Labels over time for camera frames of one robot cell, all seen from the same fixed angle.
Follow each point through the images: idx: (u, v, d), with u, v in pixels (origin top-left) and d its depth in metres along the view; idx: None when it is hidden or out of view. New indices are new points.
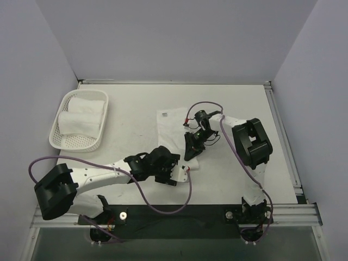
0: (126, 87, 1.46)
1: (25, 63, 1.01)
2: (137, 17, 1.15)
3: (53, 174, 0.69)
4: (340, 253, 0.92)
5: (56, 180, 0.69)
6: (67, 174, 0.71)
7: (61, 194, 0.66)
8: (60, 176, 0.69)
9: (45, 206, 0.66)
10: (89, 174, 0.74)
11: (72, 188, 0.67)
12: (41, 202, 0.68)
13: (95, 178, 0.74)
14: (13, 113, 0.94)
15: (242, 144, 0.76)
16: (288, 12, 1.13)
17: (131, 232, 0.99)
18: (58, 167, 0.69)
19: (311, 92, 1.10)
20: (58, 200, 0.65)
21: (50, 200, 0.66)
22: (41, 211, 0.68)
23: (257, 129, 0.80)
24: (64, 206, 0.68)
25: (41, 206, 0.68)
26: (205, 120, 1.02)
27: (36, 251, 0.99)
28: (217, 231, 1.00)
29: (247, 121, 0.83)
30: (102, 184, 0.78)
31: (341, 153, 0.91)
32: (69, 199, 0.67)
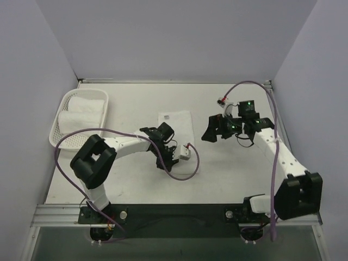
0: (126, 87, 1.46)
1: (26, 60, 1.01)
2: (138, 17, 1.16)
3: (88, 145, 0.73)
4: (340, 252, 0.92)
5: (93, 150, 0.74)
6: (100, 144, 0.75)
7: (103, 158, 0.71)
8: (96, 146, 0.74)
9: (89, 173, 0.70)
10: (120, 141, 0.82)
11: (111, 151, 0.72)
12: (83, 173, 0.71)
13: (125, 143, 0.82)
14: (13, 109, 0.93)
15: (288, 203, 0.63)
16: (287, 13, 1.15)
17: (131, 231, 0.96)
18: (93, 138, 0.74)
19: (311, 90, 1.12)
20: (101, 163, 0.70)
21: (94, 166, 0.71)
22: (84, 180, 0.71)
23: (314, 191, 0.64)
24: (106, 171, 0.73)
25: (84, 175, 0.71)
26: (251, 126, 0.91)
27: (36, 251, 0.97)
28: (217, 231, 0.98)
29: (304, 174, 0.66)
30: (129, 150, 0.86)
31: (341, 150, 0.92)
32: (110, 162, 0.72)
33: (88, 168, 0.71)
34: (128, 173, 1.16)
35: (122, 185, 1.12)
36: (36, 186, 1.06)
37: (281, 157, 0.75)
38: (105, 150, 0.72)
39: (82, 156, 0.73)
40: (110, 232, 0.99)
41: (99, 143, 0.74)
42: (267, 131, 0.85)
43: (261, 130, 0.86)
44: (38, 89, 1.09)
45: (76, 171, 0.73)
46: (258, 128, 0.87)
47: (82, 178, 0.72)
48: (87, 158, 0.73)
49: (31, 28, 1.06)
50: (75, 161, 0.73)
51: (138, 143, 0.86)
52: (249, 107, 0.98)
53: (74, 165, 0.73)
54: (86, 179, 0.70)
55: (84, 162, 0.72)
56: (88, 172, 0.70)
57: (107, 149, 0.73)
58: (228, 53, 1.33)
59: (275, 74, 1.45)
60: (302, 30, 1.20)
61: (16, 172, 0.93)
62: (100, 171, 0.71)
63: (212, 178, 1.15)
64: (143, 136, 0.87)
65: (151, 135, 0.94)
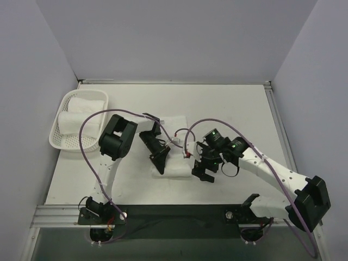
0: (126, 87, 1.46)
1: (25, 60, 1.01)
2: (138, 17, 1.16)
3: (112, 123, 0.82)
4: (340, 252, 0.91)
5: (116, 126, 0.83)
6: (120, 123, 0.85)
7: (128, 130, 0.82)
8: (118, 123, 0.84)
9: (119, 144, 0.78)
10: (134, 119, 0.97)
11: (134, 124, 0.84)
12: (112, 145, 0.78)
13: (140, 120, 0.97)
14: (13, 109, 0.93)
15: (309, 217, 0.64)
16: (287, 14, 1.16)
17: (131, 232, 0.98)
18: (115, 116, 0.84)
19: (311, 90, 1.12)
20: (128, 134, 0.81)
21: (121, 137, 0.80)
22: (113, 151, 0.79)
23: (322, 193, 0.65)
24: (130, 142, 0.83)
25: (113, 147, 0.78)
26: (230, 154, 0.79)
27: (35, 252, 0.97)
28: (216, 232, 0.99)
29: (308, 183, 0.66)
30: (139, 129, 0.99)
31: (341, 150, 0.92)
32: (133, 134, 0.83)
33: (116, 140, 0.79)
34: (128, 173, 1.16)
35: (120, 184, 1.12)
36: (36, 187, 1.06)
37: (279, 175, 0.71)
38: (128, 124, 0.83)
39: (108, 131, 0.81)
40: (110, 232, 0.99)
41: (120, 120, 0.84)
42: (249, 152, 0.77)
43: (242, 154, 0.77)
44: (38, 90, 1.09)
45: (103, 145, 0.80)
46: (238, 153, 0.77)
47: (111, 151, 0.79)
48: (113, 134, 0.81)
49: (31, 29, 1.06)
50: (102, 137, 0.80)
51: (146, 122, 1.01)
52: (216, 134, 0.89)
53: (101, 141, 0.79)
54: (118, 149, 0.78)
55: (110, 137, 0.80)
56: (117, 143, 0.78)
57: (129, 123, 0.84)
58: (228, 53, 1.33)
59: (275, 74, 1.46)
60: (302, 30, 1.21)
61: (16, 173, 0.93)
62: (127, 141, 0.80)
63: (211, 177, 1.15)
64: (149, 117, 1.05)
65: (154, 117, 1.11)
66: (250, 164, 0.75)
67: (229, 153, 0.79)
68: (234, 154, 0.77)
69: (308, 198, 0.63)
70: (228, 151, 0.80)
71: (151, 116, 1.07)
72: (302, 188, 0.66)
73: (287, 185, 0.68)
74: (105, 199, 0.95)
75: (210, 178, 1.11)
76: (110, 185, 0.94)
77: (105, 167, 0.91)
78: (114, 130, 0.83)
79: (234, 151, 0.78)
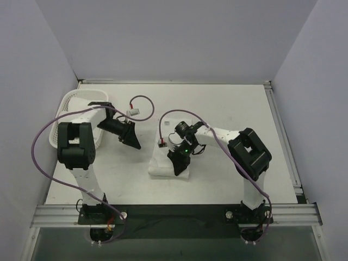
0: (126, 87, 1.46)
1: (25, 61, 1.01)
2: (139, 17, 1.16)
3: (63, 135, 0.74)
4: (340, 253, 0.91)
5: (69, 134, 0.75)
6: (72, 129, 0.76)
7: (84, 134, 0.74)
8: (68, 129, 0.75)
9: (82, 153, 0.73)
10: (84, 117, 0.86)
11: (86, 124, 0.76)
12: (75, 157, 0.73)
13: (91, 116, 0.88)
14: (13, 110, 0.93)
15: (243, 158, 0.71)
16: (287, 13, 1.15)
17: (131, 232, 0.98)
18: (61, 125, 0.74)
19: (310, 89, 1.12)
20: (86, 138, 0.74)
21: (80, 144, 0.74)
22: (81, 161, 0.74)
23: (252, 138, 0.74)
24: (91, 142, 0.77)
25: (78, 157, 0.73)
26: (190, 135, 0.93)
27: (36, 252, 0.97)
28: (217, 231, 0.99)
29: (240, 133, 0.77)
30: (94, 123, 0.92)
31: (341, 150, 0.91)
32: (90, 134, 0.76)
33: (76, 149, 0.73)
34: (127, 172, 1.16)
35: (122, 182, 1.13)
36: (35, 187, 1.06)
37: (219, 135, 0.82)
38: (79, 126, 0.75)
39: (63, 144, 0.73)
40: (110, 232, 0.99)
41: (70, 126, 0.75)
42: (202, 128, 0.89)
43: (197, 130, 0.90)
44: (38, 91, 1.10)
45: (67, 160, 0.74)
46: (193, 132, 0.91)
47: (77, 162, 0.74)
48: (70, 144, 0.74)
49: (31, 29, 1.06)
50: (61, 154, 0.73)
51: (97, 113, 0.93)
52: (182, 125, 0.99)
53: (62, 158, 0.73)
54: (84, 158, 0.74)
55: (69, 148, 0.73)
56: (80, 152, 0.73)
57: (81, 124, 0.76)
58: (228, 53, 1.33)
59: (274, 74, 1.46)
60: (302, 30, 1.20)
61: (16, 173, 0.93)
62: (88, 144, 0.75)
63: (210, 176, 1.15)
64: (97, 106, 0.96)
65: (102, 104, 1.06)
66: (202, 135, 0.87)
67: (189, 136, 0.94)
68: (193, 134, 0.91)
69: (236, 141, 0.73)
70: (188, 135, 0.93)
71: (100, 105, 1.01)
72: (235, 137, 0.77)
73: (224, 140, 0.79)
74: (95, 200, 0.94)
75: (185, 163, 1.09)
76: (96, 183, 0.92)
77: (81, 178, 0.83)
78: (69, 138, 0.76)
79: (191, 132, 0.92)
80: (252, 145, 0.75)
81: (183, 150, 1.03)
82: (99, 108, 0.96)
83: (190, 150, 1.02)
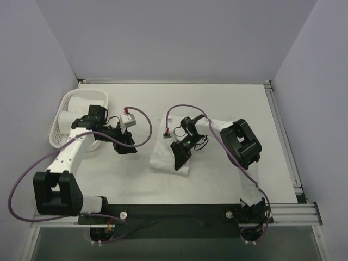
0: (126, 87, 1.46)
1: (25, 61, 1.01)
2: (138, 17, 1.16)
3: (41, 190, 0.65)
4: (340, 253, 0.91)
5: (48, 187, 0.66)
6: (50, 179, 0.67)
7: (64, 191, 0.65)
8: (47, 182, 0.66)
9: (66, 208, 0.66)
10: (65, 157, 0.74)
11: (67, 175, 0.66)
12: (58, 211, 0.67)
13: (74, 154, 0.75)
14: (13, 110, 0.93)
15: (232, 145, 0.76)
16: (287, 13, 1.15)
17: (131, 231, 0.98)
18: (37, 178, 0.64)
19: (310, 89, 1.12)
20: (67, 193, 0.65)
21: (62, 201, 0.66)
22: (64, 213, 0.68)
23: (243, 129, 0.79)
24: (75, 192, 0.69)
25: (62, 211, 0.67)
26: (191, 125, 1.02)
27: (35, 252, 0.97)
28: (217, 231, 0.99)
29: (234, 123, 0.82)
30: (81, 155, 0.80)
31: (341, 150, 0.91)
32: (72, 185, 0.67)
33: (58, 204, 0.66)
34: (127, 172, 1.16)
35: (122, 182, 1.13)
36: (35, 187, 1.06)
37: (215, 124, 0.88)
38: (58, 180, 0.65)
39: (44, 198, 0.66)
40: (110, 232, 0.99)
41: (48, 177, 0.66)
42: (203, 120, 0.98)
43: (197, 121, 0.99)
44: (38, 91, 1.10)
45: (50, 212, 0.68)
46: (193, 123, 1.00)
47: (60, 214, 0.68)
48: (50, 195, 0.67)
49: (31, 29, 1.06)
50: (42, 207, 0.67)
51: (81, 145, 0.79)
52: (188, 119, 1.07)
53: (43, 211, 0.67)
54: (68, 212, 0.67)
55: (51, 203, 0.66)
56: (63, 207, 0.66)
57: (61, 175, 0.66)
58: (227, 53, 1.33)
59: (274, 74, 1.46)
60: (302, 30, 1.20)
61: (16, 173, 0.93)
62: (72, 198, 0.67)
63: (210, 176, 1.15)
64: (82, 134, 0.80)
65: (87, 124, 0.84)
66: (202, 125, 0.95)
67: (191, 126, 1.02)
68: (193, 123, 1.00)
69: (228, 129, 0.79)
70: (190, 124, 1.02)
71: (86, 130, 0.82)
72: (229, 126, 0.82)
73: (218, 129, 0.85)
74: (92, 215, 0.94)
75: (184, 159, 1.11)
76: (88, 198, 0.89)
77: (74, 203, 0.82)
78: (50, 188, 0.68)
79: (191, 122, 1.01)
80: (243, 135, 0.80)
81: (186, 142, 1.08)
82: (84, 136, 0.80)
83: (192, 143, 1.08)
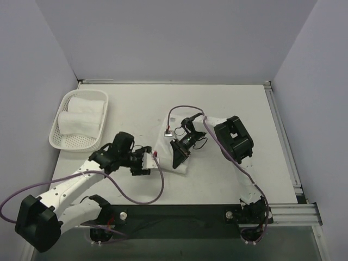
0: (126, 87, 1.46)
1: (25, 61, 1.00)
2: (138, 17, 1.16)
3: (22, 215, 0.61)
4: (340, 253, 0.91)
5: (30, 216, 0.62)
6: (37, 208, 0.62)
7: (42, 225, 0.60)
8: (30, 211, 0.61)
9: (36, 241, 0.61)
10: (62, 190, 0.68)
11: (50, 213, 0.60)
12: (29, 240, 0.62)
13: (70, 190, 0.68)
14: (13, 110, 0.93)
15: (225, 141, 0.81)
16: (287, 13, 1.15)
17: (131, 232, 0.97)
18: (24, 202, 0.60)
19: (310, 89, 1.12)
20: (44, 230, 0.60)
21: (36, 235, 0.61)
22: (33, 243, 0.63)
23: (236, 125, 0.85)
24: (53, 229, 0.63)
25: (31, 242, 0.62)
26: (189, 123, 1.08)
27: (36, 252, 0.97)
28: (217, 232, 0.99)
29: (227, 120, 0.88)
30: (82, 191, 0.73)
31: (341, 150, 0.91)
32: (53, 224, 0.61)
33: (30, 236, 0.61)
34: (128, 172, 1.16)
35: (122, 182, 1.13)
36: (35, 187, 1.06)
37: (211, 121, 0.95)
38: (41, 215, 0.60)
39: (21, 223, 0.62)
40: (109, 232, 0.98)
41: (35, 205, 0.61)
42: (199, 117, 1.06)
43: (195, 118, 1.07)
44: (38, 91, 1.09)
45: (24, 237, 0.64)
46: (192, 119, 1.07)
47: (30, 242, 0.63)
48: (29, 222, 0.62)
49: (31, 29, 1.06)
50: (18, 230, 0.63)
51: (86, 182, 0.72)
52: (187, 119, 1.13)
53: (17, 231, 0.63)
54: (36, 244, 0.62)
55: (26, 231, 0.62)
56: (33, 240, 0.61)
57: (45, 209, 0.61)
58: (227, 53, 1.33)
59: (274, 74, 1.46)
60: (302, 30, 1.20)
61: (16, 173, 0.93)
62: (45, 234, 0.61)
63: (210, 176, 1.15)
64: (91, 170, 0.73)
65: (105, 162, 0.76)
66: (199, 122, 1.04)
67: (189, 123, 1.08)
68: (191, 120, 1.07)
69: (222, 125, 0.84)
70: (188, 121, 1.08)
71: (97, 172, 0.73)
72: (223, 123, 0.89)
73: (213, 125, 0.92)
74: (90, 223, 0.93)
75: (184, 157, 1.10)
76: (83, 206, 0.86)
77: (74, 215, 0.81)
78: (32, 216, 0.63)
79: (189, 119, 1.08)
80: (236, 131, 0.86)
81: (186, 140, 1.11)
82: (92, 173, 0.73)
83: (191, 141, 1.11)
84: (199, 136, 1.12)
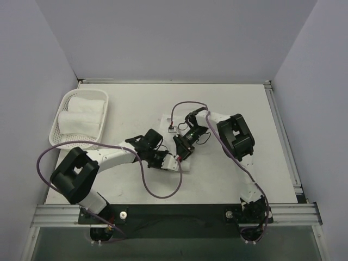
0: (125, 87, 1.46)
1: (24, 61, 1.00)
2: (138, 17, 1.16)
3: (69, 160, 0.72)
4: (340, 253, 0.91)
5: (74, 163, 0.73)
6: (80, 159, 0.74)
7: (85, 172, 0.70)
8: (76, 159, 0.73)
9: (71, 188, 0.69)
10: (103, 153, 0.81)
11: (93, 165, 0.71)
12: (63, 187, 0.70)
13: (109, 155, 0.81)
14: (13, 110, 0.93)
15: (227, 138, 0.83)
16: (287, 13, 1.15)
17: (130, 232, 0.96)
18: (74, 150, 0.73)
19: (310, 89, 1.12)
20: (83, 179, 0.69)
21: (75, 181, 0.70)
22: (66, 194, 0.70)
23: (239, 123, 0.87)
24: (89, 183, 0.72)
25: (66, 189, 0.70)
26: (192, 117, 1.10)
27: (36, 252, 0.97)
28: (217, 232, 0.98)
29: (230, 117, 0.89)
30: (112, 163, 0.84)
31: (341, 150, 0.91)
32: (91, 177, 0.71)
33: (69, 181, 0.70)
34: (127, 172, 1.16)
35: (122, 182, 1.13)
36: (36, 187, 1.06)
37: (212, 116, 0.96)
38: (86, 165, 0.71)
39: (62, 169, 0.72)
40: (110, 232, 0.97)
41: (80, 155, 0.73)
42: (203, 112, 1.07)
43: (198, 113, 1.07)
44: (38, 90, 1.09)
45: (57, 185, 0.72)
46: (195, 113, 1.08)
47: (63, 192, 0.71)
48: (69, 171, 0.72)
49: (31, 29, 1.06)
50: (56, 176, 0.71)
51: (122, 155, 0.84)
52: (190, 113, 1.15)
53: (55, 180, 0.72)
54: (68, 193, 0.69)
55: (65, 176, 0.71)
56: (69, 186, 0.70)
57: (89, 162, 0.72)
58: (228, 53, 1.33)
59: (275, 74, 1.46)
60: (302, 29, 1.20)
61: (17, 172, 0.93)
62: (82, 185, 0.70)
63: (210, 176, 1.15)
64: (126, 147, 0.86)
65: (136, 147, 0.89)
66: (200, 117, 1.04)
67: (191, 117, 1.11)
68: (195, 114, 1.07)
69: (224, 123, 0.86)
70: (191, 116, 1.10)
71: (131, 151, 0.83)
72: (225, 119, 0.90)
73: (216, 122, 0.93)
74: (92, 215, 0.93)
75: (186, 152, 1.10)
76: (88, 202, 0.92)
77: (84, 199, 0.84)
78: (73, 166, 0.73)
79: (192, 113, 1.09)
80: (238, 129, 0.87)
81: (188, 135, 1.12)
82: (128, 150, 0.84)
83: (194, 135, 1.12)
84: (202, 131, 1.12)
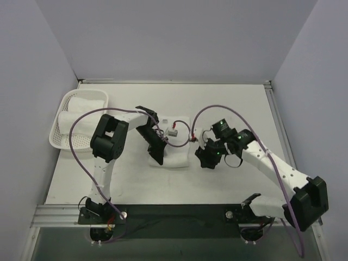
0: (125, 87, 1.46)
1: (24, 61, 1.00)
2: (138, 18, 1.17)
3: (102, 125, 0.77)
4: (340, 253, 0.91)
5: (107, 127, 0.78)
6: (111, 124, 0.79)
7: (119, 130, 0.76)
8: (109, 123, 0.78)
9: (110, 145, 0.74)
10: (125, 117, 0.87)
11: (124, 123, 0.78)
12: (101, 147, 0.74)
13: (131, 118, 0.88)
14: (13, 110, 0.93)
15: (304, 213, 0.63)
16: (287, 13, 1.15)
17: (130, 232, 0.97)
18: (104, 117, 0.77)
19: (310, 89, 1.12)
20: (119, 136, 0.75)
21: (113, 138, 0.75)
22: (106, 153, 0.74)
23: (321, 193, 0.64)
24: (122, 141, 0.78)
25: (105, 149, 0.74)
26: (233, 143, 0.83)
27: (35, 252, 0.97)
28: (217, 232, 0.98)
29: (309, 181, 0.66)
30: (132, 127, 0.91)
31: (341, 150, 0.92)
32: (124, 134, 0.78)
33: (107, 141, 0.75)
34: (128, 172, 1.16)
35: (122, 182, 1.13)
36: (36, 187, 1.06)
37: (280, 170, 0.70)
38: (118, 124, 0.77)
39: (99, 133, 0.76)
40: (110, 232, 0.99)
41: (111, 119, 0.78)
42: (254, 145, 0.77)
43: (247, 147, 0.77)
44: (37, 90, 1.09)
45: (95, 148, 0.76)
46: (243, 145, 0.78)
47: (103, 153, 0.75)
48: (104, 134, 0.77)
49: (31, 29, 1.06)
50: (94, 140, 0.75)
51: (139, 118, 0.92)
52: (223, 124, 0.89)
53: (92, 144, 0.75)
54: (108, 151, 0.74)
55: (102, 138, 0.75)
56: (108, 145, 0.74)
57: (120, 122, 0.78)
58: (228, 53, 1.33)
59: (275, 74, 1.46)
60: (302, 30, 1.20)
61: (17, 172, 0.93)
62: (119, 141, 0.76)
63: (210, 176, 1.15)
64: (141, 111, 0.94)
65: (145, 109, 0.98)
66: (253, 156, 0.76)
67: (234, 142, 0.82)
68: (240, 146, 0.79)
69: (306, 197, 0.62)
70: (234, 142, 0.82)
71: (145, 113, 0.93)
72: (302, 185, 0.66)
73: (287, 181, 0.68)
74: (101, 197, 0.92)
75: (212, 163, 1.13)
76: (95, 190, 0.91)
77: (100, 169, 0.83)
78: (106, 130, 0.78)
79: (237, 142, 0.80)
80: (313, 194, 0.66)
81: (214, 151, 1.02)
82: (143, 113, 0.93)
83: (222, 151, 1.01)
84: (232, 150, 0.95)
